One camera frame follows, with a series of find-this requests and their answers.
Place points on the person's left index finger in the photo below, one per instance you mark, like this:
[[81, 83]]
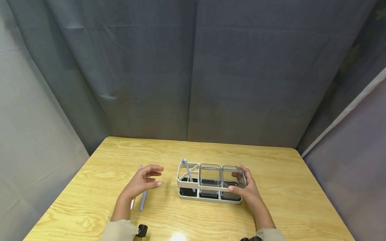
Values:
[[154, 168]]

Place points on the person's right hand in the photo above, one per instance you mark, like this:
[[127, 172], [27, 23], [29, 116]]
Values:
[[250, 192]]

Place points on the person's left forearm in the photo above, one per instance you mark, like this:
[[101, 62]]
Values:
[[120, 221]]

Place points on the clear square lidded container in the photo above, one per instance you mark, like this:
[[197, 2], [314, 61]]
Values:
[[230, 175], [210, 175]]

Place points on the person's right fingers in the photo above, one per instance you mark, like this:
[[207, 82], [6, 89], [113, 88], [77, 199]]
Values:
[[246, 175]]

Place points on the person's left hand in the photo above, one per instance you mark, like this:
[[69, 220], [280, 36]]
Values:
[[137, 185]]

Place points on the person's left fingers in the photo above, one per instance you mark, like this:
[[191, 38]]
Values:
[[155, 174]]

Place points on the pink toothbrush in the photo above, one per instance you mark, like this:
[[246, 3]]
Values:
[[132, 202]]

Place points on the person's right thumb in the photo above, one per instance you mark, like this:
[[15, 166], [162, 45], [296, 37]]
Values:
[[234, 189]]

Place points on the black wrist band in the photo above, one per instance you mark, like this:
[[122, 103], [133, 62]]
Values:
[[141, 231], [251, 238]]

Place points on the person's left thumb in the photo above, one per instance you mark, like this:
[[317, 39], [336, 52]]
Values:
[[155, 184]]

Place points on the light blue toothbrush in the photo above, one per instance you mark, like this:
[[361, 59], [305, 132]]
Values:
[[189, 174], [142, 201]]

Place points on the white compartment rack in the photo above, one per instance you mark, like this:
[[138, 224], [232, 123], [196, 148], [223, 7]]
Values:
[[188, 194]]

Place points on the person's right forearm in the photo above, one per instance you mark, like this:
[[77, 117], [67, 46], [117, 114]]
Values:
[[265, 222]]

